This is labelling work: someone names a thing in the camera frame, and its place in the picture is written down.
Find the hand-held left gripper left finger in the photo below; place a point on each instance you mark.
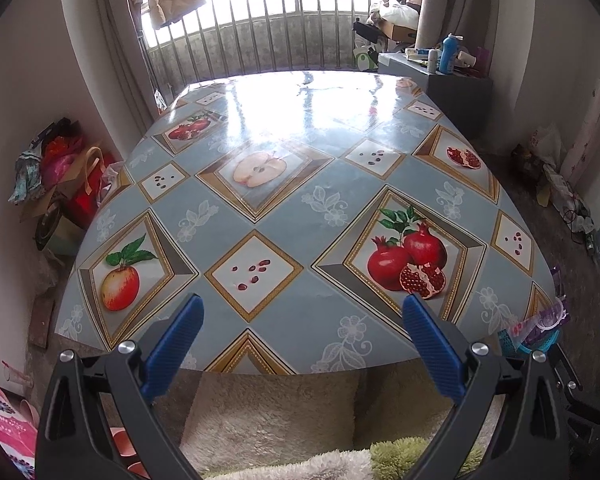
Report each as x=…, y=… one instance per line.
x=172, y=350

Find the red gift bag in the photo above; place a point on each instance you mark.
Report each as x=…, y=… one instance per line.
x=92, y=197

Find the pink printed bag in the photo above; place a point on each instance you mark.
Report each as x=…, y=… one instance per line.
x=7, y=425

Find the white plastic bag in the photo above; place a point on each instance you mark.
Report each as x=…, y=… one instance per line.
x=546, y=145

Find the grey cabinet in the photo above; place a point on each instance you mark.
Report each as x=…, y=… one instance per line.
x=455, y=100

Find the small white bottle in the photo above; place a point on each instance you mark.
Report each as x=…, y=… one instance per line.
x=434, y=61

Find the pink floral board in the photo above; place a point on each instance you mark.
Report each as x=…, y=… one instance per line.
x=597, y=140

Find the brown wooden board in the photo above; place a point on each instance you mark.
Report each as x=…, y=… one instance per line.
x=42, y=321

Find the green patterned cloth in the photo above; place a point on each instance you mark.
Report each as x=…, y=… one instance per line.
x=26, y=177

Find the blue bottle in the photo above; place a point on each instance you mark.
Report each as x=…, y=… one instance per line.
x=450, y=55

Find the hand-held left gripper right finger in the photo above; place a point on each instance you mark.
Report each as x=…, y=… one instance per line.
x=432, y=355

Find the fruit print tablecloth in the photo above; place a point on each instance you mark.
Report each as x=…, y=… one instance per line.
x=300, y=185

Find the pile of bedding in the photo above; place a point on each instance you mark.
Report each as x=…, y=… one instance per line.
x=397, y=7

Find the cardboard box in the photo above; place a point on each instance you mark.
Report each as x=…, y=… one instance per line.
x=400, y=31

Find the beige fluffy cushion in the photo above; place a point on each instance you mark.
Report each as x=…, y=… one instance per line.
x=270, y=420

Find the blue plastic mesh basket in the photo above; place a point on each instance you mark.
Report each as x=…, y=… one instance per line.
x=547, y=349

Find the white paper cup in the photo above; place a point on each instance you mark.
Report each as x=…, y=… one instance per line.
x=466, y=58

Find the metal balcony railing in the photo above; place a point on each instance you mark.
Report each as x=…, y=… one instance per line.
x=260, y=35

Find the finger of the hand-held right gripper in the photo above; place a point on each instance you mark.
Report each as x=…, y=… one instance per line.
x=565, y=367

